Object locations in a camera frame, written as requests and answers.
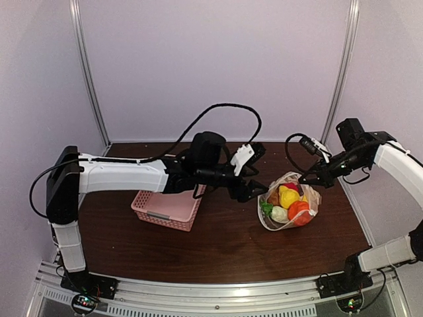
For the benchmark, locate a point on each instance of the white wrinkled cabbage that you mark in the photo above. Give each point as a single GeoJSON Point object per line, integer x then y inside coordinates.
{"type": "Point", "coordinates": [275, 212]}

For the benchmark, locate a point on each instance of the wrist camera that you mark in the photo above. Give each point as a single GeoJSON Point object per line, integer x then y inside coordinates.
{"type": "Point", "coordinates": [315, 147]}
{"type": "Point", "coordinates": [246, 154]}

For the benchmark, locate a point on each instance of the right aluminium corner post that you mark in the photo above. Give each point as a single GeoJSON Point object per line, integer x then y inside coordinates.
{"type": "Point", "coordinates": [348, 47]}

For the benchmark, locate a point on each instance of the orange pumpkin with leaf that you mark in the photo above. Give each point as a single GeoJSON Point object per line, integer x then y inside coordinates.
{"type": "Point", "coordinates": [298, 212]}

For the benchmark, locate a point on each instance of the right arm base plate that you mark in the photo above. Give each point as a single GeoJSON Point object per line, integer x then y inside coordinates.
{"type": "Point", "coordinates": [341, 284]}

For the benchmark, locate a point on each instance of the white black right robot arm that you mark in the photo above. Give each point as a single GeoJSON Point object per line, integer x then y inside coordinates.
{"type": "Point", "coordinates": [363, 150]}

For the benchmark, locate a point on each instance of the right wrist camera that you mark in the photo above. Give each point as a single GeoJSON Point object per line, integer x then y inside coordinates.
{"type": "Point", "coordinates": [315, 147]}

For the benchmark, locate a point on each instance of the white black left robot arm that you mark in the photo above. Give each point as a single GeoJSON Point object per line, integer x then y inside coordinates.
{"type": "Point", "coordinates": [78, 173]}

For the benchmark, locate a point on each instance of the left round circuit board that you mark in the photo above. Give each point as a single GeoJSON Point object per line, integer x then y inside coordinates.
{"type": "Point", "coordinates": [83, 305]}

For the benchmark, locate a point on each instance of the right round circuit board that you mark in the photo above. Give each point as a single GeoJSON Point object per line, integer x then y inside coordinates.
{"type": "Point", "coordinates": [350, 304]}

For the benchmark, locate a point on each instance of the aluminium corner post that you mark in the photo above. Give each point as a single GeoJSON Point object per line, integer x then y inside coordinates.
{"type": "Point", "coordinates": [348, 47]}
{"type": "Point", "coordinates": [86, 70]}

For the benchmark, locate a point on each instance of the clear zip top bag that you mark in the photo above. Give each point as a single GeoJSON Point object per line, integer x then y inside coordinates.
{"type": "Point", "coordinates": [306, 192]}

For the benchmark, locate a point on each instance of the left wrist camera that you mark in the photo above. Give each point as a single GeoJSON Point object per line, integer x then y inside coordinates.
{"type": "Point", "coordinates": [246, 154]}

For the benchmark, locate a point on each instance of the yellow pear with leaf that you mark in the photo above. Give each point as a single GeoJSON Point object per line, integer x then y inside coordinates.
{"type": "Point", "coordinates": [288, 196]}

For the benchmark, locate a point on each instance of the aluminium front rail frame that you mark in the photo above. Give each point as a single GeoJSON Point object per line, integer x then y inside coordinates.
{"type": "Point", "coordinates": [291, 297]}

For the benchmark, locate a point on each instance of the pink perforated plastic basket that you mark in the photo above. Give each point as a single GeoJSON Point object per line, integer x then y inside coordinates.
{"type": "Point", "coordinates": [176, 211]}

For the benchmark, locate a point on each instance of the brown potato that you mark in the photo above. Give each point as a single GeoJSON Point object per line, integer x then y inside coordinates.
{"type": "Point", "coordinates": [274, 198]}

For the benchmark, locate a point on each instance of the round circuit board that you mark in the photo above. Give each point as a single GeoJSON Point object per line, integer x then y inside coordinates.
{"type": "Point", "coordinates": [83, 305]}
{"type": "Point", "coordinates": [350, 304]}

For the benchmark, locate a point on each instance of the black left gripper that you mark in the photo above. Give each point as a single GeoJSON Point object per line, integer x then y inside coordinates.
{"type": "Point", "coordinates": [244, 195]}

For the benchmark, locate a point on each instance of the left aluminium corner post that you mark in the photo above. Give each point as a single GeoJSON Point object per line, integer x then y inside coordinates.
{"type": "Point", "coordinates": [86, 70]}

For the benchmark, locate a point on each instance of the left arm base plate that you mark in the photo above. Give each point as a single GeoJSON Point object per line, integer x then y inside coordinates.
{"type": "Point", "coordinates": [90, 284]}

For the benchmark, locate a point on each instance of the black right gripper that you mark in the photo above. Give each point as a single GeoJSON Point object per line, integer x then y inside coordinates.
{"type": "Point", "coordinates": [325, 176]}

